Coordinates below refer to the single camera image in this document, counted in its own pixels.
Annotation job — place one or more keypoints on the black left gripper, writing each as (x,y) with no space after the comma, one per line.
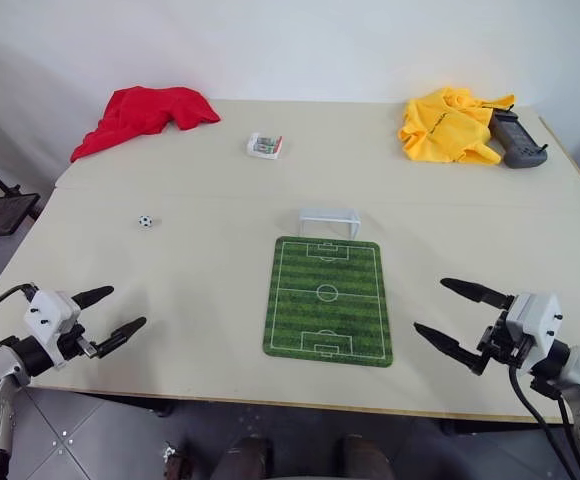
(72,344)

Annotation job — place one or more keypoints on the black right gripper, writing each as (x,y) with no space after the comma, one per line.
(500,345)

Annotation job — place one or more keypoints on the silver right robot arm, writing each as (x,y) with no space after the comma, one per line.
(577,380)

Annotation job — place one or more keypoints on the tiny soccer ball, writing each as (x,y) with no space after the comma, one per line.
(145,221)

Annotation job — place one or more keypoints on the green soccer field mat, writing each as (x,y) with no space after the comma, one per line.
(327,300)

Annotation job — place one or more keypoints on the white miniature goal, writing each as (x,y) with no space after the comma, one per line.
(329,220)

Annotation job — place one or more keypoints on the dark rounded robot foot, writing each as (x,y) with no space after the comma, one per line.
(362,457)

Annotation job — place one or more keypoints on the grey handheld controller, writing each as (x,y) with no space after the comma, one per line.
(517,140)

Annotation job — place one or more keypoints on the yellow cloth shirt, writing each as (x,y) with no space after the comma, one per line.
(450,127)

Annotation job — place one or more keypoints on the red cloth shirt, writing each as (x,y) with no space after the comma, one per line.
(145,117)

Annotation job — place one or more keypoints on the small white battery pack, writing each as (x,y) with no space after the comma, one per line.
(265,146)

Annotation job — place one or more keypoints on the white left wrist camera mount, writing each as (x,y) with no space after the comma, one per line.
(50,312)

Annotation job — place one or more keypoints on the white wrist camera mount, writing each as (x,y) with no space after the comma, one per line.
(537,312)
(50,312)

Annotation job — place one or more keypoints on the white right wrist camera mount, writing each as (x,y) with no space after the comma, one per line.
(537,312)

